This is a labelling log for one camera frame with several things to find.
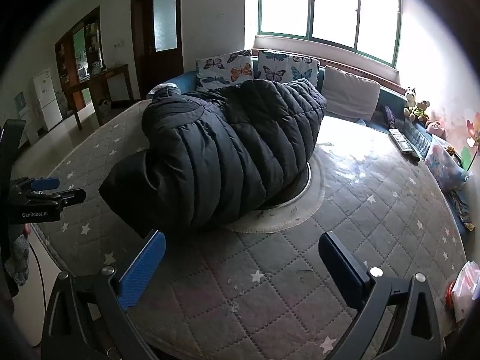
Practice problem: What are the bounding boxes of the black puffer jacket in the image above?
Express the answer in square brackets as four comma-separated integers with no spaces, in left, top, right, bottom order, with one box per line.
[99,79,327,236]

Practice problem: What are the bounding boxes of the grey gloved left hand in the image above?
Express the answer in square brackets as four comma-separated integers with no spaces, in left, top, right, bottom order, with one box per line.
[1,224,29,287]

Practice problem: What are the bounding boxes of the white small refrigerator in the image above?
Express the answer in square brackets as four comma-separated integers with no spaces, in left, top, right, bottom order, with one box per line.
[33,69,63,132]

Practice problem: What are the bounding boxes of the grey star quilted mattress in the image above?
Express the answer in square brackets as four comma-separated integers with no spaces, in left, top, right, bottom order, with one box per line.
[28,98,470,360]

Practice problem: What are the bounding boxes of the wooden side table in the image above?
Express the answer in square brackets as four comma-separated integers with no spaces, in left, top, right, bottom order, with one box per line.
[64,64,136,131]

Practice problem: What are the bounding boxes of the wooden display cabinet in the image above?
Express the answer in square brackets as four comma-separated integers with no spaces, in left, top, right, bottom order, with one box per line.
[54,6,105,119]

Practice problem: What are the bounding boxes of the purple plush toy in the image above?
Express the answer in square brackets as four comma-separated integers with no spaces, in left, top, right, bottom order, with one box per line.
[382,106,396,129]

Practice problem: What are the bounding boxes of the colourful paper pinwheel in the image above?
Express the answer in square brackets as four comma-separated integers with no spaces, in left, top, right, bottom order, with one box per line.
[460,112,480,172]

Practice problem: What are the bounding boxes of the pink plush pig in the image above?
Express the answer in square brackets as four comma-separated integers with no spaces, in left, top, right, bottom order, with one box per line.
[425,120,446,139]

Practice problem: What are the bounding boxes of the stuffed toy animals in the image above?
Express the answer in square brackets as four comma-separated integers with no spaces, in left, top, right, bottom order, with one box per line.
[403,87,431,125]

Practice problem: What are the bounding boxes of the plain white pillow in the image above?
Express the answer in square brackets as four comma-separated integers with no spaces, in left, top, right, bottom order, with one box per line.
[321,66,381,121]

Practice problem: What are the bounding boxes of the dark wooden door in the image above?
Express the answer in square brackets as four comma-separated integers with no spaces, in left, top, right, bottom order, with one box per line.
[130,0,184,98]

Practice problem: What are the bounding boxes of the left butterfly pillow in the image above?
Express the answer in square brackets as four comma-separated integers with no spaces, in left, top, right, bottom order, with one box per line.
[196,49,254,92]

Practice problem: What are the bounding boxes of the butterfly pillow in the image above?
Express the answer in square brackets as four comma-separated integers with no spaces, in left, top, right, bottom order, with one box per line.
[196,49,254,92]
[258,50,320,86]

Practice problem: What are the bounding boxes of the right butterfly pillow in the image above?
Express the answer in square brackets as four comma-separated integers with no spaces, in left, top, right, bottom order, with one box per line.
[258,50,320,86]

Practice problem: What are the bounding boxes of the green framed window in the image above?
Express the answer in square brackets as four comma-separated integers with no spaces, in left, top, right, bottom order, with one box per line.
[258,0,402,68]

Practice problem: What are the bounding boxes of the black cable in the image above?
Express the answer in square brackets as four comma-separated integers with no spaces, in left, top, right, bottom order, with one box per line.
[28,232,48,314]

